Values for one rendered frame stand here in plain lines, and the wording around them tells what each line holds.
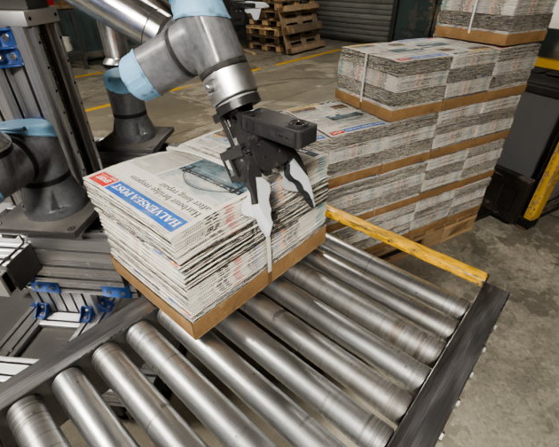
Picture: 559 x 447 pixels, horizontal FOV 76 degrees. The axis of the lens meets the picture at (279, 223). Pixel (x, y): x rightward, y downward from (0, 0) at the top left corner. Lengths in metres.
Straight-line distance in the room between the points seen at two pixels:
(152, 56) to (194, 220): 0.25
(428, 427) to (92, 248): 0.86
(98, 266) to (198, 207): 0.58
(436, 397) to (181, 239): 0.45
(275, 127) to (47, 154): 0.64
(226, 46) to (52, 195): 0.64
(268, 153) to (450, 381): 0.46
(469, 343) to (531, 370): 1.16
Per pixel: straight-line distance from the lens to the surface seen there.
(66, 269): 1.17
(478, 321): 0.78
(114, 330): 0.74
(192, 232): 0.54
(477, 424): 1.64
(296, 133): 0.49
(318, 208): 0.79
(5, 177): 0.93
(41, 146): 1.00
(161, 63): 0.60
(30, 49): 1.19
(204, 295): 0.63
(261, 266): 0.70
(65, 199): 1.05
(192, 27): 0.58
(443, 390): 0.67
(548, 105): 2.65
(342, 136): 1.41
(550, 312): 2.19
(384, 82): 1.57
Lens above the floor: 1.33
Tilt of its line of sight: 35 degrees down
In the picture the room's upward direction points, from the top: straight up
